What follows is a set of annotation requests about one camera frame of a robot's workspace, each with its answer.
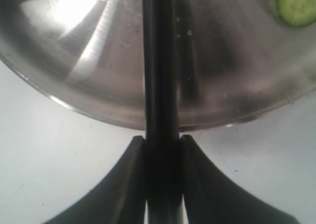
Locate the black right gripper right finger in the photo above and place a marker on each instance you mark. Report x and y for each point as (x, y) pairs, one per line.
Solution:
(212, 198)

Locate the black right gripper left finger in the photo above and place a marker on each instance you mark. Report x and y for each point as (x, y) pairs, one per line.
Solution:
(119, 198)

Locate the knife with grey handle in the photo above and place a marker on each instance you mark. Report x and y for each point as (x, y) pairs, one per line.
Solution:
(162, 149)

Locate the green cucumber chunk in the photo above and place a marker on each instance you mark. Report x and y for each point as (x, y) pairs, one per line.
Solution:
(297, 13)

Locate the round stainless steel plate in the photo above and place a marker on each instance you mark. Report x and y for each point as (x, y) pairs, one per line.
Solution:
(236, 59)

